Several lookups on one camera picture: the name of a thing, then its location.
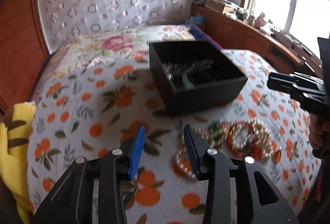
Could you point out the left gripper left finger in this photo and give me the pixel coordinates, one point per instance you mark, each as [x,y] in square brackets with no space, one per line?
[71,198]

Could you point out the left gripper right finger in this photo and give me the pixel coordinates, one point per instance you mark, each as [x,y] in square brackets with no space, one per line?
[258,198]

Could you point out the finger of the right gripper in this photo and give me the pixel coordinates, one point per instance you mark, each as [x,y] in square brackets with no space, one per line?
[285,83]

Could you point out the black jewelry box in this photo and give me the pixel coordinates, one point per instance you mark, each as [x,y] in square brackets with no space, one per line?
[193,75]

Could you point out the person's right hand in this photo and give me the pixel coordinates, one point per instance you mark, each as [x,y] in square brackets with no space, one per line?
[317,128]

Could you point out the orange print white blanket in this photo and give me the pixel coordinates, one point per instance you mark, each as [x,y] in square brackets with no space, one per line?
[92,110]

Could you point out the pink figurine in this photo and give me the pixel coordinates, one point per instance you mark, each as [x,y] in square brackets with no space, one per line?
[260,21]

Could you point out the wooden sideboard cabinet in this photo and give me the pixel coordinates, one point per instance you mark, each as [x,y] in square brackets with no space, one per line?
[235,34]

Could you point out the yellow plush toy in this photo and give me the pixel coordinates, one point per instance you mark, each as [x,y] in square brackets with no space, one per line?
[15,133]

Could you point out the dark blue blanket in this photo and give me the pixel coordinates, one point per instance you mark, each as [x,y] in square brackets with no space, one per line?
[199,35]

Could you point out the teal cloth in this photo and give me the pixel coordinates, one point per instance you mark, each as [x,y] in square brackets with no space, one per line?
[197,19]

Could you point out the floral quilt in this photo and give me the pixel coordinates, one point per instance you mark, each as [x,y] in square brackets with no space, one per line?
[88,50]

